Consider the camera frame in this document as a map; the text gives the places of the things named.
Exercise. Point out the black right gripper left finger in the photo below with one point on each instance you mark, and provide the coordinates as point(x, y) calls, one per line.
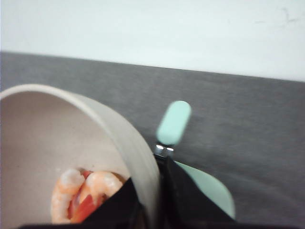
point(122, 209)

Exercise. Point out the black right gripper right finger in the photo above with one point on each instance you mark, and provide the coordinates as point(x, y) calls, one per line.
point(183, 202)

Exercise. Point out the mint green breakfast maker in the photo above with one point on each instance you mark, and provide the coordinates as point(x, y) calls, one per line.
point(213, 188)

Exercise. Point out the beige ribbed bowl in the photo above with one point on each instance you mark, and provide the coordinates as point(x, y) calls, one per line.
point(45, 131)

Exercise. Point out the orange shrimp pieces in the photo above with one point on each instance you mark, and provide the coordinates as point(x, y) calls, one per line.
point(77, 194)

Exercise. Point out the black round frying pan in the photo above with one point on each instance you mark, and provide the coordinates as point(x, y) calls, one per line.
point(170, 131)

